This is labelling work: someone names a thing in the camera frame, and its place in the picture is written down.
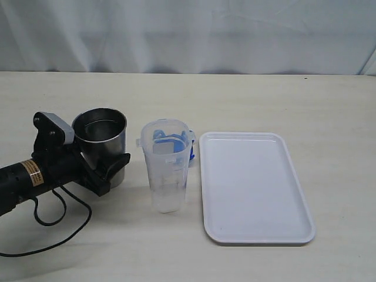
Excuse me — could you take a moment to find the white backdrop curtain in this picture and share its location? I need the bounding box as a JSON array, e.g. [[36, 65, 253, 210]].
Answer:
[[1, 1, 375, 75]]

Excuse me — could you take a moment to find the stainless steel cup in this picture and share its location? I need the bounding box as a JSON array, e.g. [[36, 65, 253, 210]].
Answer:
[[72, 108, 127, 190]]

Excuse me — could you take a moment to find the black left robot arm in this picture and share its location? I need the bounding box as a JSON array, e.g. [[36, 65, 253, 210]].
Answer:
[[1, 144, 130, 215]]

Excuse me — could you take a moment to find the blue plastic container lid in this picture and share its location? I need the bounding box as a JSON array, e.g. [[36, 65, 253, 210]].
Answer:
[[144, 126, 196, 166]]

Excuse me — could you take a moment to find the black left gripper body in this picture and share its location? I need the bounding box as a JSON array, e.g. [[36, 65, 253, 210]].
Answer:
[[31, 141, 110, 196]]

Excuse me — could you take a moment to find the black camera cable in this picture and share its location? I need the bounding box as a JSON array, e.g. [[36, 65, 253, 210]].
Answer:
[[0, 180, 92, 259]]

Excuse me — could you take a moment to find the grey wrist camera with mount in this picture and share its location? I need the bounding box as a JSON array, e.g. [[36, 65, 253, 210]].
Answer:
[[33, 112, 75, 150]]

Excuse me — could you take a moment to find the clear plastic measuring container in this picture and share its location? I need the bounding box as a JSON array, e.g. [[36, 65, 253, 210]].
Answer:
[[136, 119, 192, 213]]

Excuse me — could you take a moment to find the white rectangular plastic tray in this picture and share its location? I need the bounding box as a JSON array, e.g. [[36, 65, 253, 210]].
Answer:
[[199, 132, 316, 246]]

